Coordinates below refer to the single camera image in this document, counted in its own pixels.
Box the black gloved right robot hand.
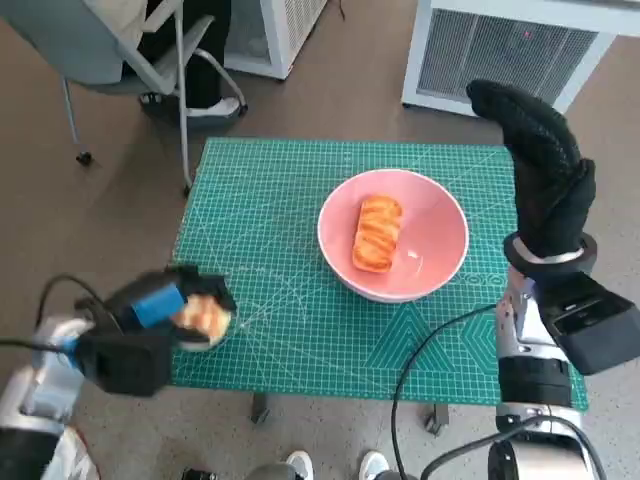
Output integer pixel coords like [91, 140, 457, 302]
[465, 79, 597, 259]

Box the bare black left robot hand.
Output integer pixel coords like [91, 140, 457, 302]
[102, 264, 239, 354]

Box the round toy bread bun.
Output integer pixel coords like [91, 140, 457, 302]
[177, 293, 234, 354]

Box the pink bowl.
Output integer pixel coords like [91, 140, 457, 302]
[316, 169, 470, 305]

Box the braided toy bread loaf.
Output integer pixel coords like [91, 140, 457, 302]
[351, 195, 405, 275]

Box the white cabinet with wide grille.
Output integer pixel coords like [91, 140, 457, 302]
[401, 0, 640, 117]

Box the metal table leg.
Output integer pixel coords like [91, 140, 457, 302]
[424, 403, 450, 434]
[249, 392, 274, 426]

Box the green cutting mat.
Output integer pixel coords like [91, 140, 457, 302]
[169, 138, 589, 411]

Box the white shoe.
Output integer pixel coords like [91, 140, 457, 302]
[358, 449, 391, 480]
[285, 449, 315, 480]

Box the grey office chair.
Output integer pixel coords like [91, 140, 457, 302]
[0, 0, 249, 197]

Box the white cabinet with narrow grille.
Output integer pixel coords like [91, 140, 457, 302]
[223, 0, 329, 81]

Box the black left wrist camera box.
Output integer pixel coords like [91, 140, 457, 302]
[74, 332, 174, 398]

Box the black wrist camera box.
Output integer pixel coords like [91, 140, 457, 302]
[74, 332, 174, 398]
[537, 272, 640, 376]

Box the black looped left forearm cable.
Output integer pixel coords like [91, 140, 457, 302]
[38, 273, 109, 331]

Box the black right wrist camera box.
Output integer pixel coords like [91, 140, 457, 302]
[537, 272, 640, 376]

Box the long black robot cable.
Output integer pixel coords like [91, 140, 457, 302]
[391, 304, 501, 480]

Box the black cable over right shoulder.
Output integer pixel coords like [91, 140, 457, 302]
[421, 414, 609, 480]

